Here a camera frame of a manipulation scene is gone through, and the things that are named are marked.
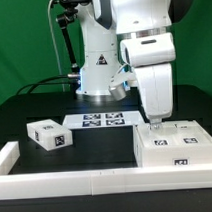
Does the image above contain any white cabinet top block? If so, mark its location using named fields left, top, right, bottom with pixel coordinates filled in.
left=27, top=119, right=73, bottom=151

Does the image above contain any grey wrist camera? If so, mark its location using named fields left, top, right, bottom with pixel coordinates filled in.
left=108, top=64, right=134, bottom=101

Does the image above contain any black cable bundle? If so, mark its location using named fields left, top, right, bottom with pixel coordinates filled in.
left=15, top=73, right=81, bottom=96

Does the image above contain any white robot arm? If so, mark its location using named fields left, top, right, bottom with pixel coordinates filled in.
left=77, top=0, right=193, bottom=128

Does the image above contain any white cabinet door panel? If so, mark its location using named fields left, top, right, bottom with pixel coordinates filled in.
left=137, top=124, right=177, bottom=148
left=175, top=120, right=212, bottom=144

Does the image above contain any white hanging cable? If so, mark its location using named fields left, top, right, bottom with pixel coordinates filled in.
left=46, top=0, right=66, bottom=93

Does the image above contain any white marker base plate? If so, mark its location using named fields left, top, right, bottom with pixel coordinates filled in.
left=63, top=111, right=144, bottom=130

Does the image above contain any white cabinet body box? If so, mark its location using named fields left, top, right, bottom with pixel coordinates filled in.
left=133, top=121, right=212, bottom=168

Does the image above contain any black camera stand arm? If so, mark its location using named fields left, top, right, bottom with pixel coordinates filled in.
left=52, top=0, right=97, bottom=80

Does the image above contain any white U-shaped fence frame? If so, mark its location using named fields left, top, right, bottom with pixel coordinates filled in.
left=0, top=141, right=212, bottom=200

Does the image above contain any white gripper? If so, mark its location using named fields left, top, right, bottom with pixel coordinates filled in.
left=120, top=32, right=176, bottom=130

